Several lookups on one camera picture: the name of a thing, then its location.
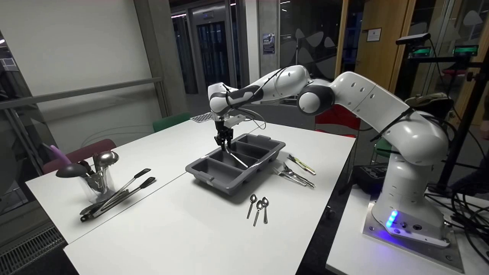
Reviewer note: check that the black control box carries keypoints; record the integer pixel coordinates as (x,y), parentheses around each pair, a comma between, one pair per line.
(369,178)

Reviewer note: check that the wall poster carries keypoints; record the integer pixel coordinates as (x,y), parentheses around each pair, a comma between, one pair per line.
(270,43)

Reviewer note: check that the black stand pole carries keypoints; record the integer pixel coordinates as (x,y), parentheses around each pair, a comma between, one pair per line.
(461,127)

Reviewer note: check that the grey handrail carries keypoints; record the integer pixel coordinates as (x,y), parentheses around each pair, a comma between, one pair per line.
(77,94)

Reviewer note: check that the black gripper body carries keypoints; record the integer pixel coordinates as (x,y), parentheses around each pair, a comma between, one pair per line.
(224,130)

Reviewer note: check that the grey plastic cutlery tray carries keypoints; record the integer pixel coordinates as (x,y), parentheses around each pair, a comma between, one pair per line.
(224,170)

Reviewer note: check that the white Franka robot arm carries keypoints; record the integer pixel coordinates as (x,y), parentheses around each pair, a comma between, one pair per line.
(402,138)

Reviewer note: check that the purple utensil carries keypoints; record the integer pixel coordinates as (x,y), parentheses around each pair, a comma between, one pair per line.
(60,155)

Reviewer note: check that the long black-tipped tongs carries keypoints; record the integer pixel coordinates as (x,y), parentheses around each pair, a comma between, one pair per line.
(123,198)
(120,190)

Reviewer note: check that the black ladle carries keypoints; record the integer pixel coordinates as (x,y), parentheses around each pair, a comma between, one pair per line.
(71,170)

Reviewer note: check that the floor vent grille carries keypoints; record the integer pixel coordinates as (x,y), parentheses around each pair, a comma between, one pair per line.
(28,253)

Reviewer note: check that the green chair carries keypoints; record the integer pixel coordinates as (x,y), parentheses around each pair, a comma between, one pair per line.
(170,123)
(383,150)

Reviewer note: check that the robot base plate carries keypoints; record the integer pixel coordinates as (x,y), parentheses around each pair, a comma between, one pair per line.
(407,245)

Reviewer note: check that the small silver tongs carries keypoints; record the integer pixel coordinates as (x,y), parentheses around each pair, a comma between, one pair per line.
(299,178)

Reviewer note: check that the silver ladle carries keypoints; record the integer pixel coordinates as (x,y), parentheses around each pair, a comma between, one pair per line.
(106,158)

